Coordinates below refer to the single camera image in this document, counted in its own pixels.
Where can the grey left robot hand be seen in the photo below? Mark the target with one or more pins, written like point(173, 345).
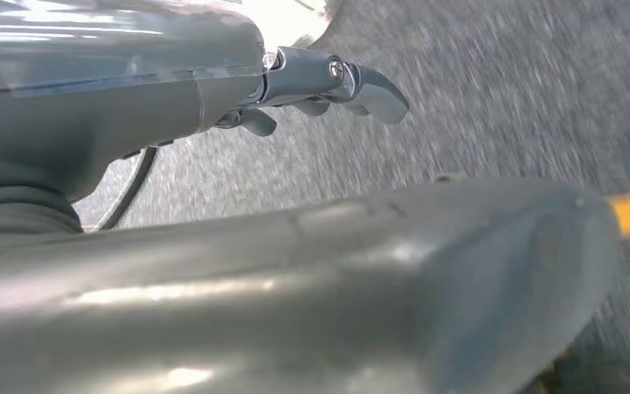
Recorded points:
point(103, 81)

